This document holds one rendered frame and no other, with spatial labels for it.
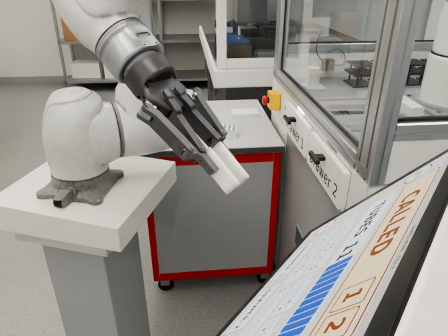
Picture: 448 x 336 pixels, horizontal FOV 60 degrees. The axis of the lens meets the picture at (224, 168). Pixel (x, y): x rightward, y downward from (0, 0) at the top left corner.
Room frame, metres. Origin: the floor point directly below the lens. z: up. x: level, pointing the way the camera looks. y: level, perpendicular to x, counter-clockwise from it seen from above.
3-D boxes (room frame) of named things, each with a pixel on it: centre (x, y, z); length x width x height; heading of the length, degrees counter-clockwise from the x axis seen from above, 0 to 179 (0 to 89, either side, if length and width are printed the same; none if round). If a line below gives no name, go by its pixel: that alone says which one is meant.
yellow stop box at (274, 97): (1.64, -0.21, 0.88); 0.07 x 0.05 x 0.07; 6
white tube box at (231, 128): (1.53, 0.01, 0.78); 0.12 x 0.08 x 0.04; 86
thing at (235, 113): (1.78, -0.10, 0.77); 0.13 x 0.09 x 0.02; 96
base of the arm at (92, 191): (0.94, 0.40, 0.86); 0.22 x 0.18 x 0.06; 171
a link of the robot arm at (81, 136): (0.96, 0.38, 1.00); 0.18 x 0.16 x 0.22; 116
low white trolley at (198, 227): (1.69, 0.08, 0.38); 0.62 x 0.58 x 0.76; 6
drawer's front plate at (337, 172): (1.00, -0.29, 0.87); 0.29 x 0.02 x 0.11; 6
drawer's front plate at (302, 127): (1.31, -0.26, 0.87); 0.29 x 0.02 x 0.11; 6
